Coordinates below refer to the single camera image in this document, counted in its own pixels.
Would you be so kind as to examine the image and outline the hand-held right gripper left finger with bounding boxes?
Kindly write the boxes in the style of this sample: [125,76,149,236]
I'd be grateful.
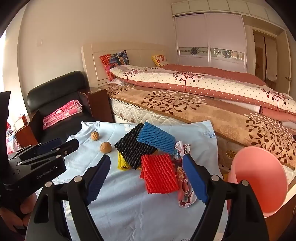
[25,154,111,241]

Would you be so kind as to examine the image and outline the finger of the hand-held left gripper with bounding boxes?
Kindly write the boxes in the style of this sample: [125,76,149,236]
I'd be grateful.
[17,138,80,168]
[9,138,62,163]

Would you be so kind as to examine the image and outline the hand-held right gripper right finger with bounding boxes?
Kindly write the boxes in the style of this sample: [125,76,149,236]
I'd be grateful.
[182,153,270,241]

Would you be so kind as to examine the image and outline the red floral wrapper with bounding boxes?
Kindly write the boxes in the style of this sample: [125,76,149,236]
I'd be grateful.
[172,160,197,208]

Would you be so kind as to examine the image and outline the yellow snack wrapper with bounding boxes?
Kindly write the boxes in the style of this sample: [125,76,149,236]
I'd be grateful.
[117,152,131,171]

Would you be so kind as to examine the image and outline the clothes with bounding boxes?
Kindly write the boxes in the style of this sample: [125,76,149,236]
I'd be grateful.
[172,142,191,160]

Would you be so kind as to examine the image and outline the red foam fruit net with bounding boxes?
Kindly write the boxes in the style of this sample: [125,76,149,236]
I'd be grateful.
[140,153,179,194]

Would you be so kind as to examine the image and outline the black foam fruit net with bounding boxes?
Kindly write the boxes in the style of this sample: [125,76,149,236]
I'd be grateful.
[114,123,158,170]

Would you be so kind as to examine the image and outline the blue foam fruit net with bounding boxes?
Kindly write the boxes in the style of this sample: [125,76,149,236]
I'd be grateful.
[137,122,176,155]

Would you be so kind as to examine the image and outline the pink plastic bin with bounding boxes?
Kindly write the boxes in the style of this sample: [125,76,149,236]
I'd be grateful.
[225,146,288,218]

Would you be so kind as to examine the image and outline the person's left hand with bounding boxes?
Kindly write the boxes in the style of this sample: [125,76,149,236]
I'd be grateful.
[0,192,37,234]

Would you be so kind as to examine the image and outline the brown wooden side table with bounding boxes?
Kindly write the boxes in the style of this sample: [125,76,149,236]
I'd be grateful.
[14,116,38,149]

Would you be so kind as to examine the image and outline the pink folded towel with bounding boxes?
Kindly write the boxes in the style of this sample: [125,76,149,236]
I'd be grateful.
[43,100,83,130]

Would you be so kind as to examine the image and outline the light blue floral cloth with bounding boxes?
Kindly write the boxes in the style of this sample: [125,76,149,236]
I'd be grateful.
[50,120,229,241]

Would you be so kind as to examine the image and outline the dark wooden nightstand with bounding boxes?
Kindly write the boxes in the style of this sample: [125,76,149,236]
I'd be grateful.
[79,88,115,123]

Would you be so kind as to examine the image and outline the black leather armchair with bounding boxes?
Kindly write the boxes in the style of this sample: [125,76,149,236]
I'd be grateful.
[27,71,114,144]

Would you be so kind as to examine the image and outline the brown leaf-print blanket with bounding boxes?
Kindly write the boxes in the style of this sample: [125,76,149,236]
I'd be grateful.
[103,83,296,169]

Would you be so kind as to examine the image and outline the colourful patterned pillow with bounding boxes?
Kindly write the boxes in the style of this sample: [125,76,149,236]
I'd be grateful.
[100,50,130,81]

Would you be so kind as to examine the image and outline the polka-dot tree-print quilt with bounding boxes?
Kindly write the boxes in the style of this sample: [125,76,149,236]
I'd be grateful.
[109,64,296,123]

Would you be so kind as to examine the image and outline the yellow floral pillow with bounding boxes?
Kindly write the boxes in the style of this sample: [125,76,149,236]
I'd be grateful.
[152,55,170,67]

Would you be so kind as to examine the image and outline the white sliding-door wardrobe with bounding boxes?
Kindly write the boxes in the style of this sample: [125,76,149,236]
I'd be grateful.
[171,0,249,73]

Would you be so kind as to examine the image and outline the white room door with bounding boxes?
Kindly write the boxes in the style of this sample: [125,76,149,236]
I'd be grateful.
[275,31,292,95]

